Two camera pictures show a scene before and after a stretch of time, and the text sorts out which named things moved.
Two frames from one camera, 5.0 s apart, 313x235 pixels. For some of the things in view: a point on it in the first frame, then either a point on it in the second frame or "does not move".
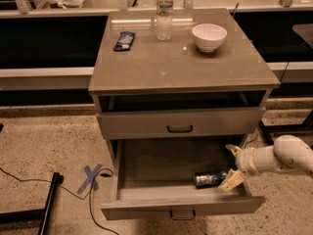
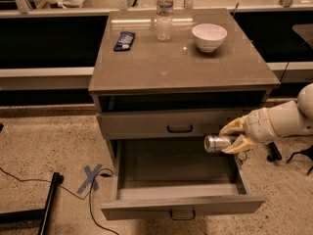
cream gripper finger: x=232 y=180 → x=240 y=145
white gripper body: x=245 y=162 → x=258 y=124
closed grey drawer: x=178 y=123 does not move
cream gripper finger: x=234 y=149 → x=236 y=126
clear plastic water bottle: x=164 y=14 does not move
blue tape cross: x=91 y=180 does not move
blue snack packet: x=124 y=41 does not move
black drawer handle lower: x=183 y=218 does not move
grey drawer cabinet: x=208 y=82 does not move
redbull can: x=208 y=179 → x=215 y=143
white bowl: x=208 y=37 does not move
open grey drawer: x=155 y=177 does not move
